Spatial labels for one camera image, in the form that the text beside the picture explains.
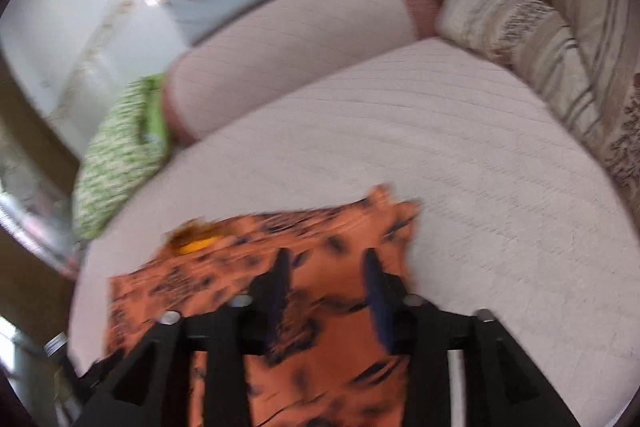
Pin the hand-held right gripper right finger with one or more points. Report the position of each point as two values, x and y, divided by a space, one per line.
375 302

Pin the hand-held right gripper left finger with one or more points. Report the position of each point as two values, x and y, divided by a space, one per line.
277 287

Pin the orange floral shirt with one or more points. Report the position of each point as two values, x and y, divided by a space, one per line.
325 232

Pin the green patterned pillow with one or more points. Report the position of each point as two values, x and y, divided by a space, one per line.
120 147

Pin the pink bolster cushion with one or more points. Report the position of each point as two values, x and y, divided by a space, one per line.
300 37

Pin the wooden stained glass door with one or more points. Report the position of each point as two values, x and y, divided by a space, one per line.
30 132

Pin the striped floral rolled pillow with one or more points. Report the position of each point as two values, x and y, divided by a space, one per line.
500 17

